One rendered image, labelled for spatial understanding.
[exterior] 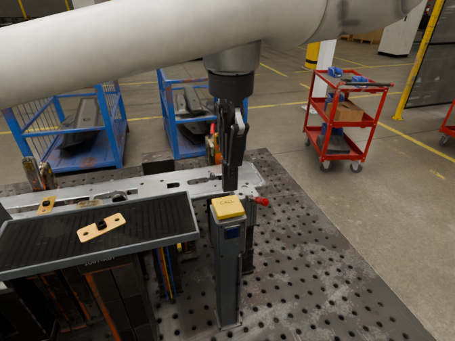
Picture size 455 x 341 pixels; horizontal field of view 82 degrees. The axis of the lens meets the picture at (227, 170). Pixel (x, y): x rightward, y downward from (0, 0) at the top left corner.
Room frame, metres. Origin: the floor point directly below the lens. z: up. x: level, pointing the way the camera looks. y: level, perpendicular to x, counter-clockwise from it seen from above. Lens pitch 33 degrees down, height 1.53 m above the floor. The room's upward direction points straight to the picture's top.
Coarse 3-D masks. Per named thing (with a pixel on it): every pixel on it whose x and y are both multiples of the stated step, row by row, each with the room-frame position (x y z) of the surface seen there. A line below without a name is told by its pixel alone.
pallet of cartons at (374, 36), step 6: (378, 30) 12.22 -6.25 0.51; (354, 36) 13.18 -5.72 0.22; (360, 36) 12.84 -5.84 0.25; (366, 36) 12.54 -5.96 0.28; (372, 36) 12.23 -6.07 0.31; (378, 36) 12.25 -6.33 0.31; (360, 42) 12.76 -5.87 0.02; (366, 42) 12.75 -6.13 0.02; (372, 42) 12.16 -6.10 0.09; (378, 42) 12.27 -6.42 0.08
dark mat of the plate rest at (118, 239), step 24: (72, 216) 0.40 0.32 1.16; (96, 216) 0.40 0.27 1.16; (144, 216) 0.40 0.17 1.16; (168, 216) 0.40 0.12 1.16; (0, 240) 0.34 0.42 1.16; (24, 240) 0.34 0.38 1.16; (48, 240) 0.34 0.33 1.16; (72, 240) 0.34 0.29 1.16; (96, 240) 0.34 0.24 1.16; (120, 240) 0.34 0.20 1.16; (144, 240) 0.34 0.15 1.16; (0, 264) 0.29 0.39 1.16; (24, 264) 0.29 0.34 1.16
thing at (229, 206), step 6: (216, 198) 0.46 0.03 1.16; (222, 198) 0.46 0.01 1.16; (228, 198) 0.46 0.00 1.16; (234, 198) 0.46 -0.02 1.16; (216, 204) 0.44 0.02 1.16; (222, 204) 0.44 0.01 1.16; (228, 204) 0.44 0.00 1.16; (234, 204) 0.44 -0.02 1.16; (240, 204) 0.44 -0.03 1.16; (216, 210) 0.42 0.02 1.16; (222, 210) 0.42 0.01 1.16; (228, 210) 0.42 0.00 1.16; (234, 210) 0.42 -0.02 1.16; (240, 210) 0.42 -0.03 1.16; (222, 216) 0.41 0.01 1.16; (228, 216) 0.41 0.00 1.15; (234, 216) 0.41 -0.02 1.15
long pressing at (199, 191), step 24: (192, 168) 0.84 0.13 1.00; (216, 168) 0.84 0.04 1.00; (240, 168) 0.84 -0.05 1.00; (48, 192) 0.69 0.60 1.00; (72, 192) 0.69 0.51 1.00; (96, 192) 0.69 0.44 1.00; (168, 192) 0.69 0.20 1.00; (192, 192) 0.69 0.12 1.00; (216, 192) 0.69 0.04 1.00; (24, 216) 0.57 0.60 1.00
